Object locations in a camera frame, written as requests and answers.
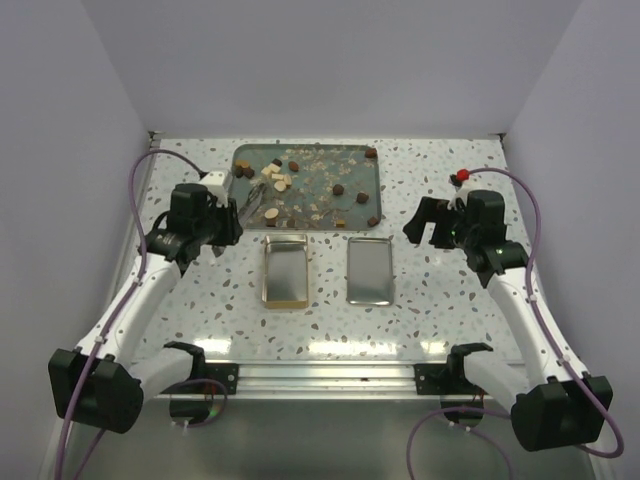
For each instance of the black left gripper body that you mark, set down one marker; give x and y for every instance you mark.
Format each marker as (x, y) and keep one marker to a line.
(218, 227)

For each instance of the gold tin box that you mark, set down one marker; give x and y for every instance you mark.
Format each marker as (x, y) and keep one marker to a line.
(286, 273)

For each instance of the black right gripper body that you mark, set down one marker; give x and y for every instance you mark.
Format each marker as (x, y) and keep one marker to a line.
(463, 234)

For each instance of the metal tongs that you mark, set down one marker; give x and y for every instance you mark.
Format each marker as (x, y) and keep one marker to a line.
(253, 202)

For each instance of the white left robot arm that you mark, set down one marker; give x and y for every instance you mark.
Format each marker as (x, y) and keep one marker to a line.
(96, 383)

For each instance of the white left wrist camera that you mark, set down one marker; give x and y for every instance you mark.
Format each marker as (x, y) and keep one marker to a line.
(218, 182)

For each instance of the blue floral serving tray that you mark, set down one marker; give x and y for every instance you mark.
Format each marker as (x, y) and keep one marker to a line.
(309, 203)

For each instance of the aluminium front rail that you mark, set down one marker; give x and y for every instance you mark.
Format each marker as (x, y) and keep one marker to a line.
(337, 380)

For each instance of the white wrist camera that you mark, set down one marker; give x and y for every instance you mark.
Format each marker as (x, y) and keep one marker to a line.
(218, 182)
(463, 183)

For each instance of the dark chocolate left pair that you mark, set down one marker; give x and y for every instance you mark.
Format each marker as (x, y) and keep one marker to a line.
(246, 172)

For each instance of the white square chocolate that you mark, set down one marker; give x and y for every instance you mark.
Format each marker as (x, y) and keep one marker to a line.
(270, 169)

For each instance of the beige round chocolate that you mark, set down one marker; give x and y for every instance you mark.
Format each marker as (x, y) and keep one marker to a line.
(271, 214)

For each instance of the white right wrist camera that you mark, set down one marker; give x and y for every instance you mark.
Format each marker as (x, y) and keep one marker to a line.
(463, 183)

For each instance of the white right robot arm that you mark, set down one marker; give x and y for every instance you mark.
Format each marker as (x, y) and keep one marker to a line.
(556, 401)

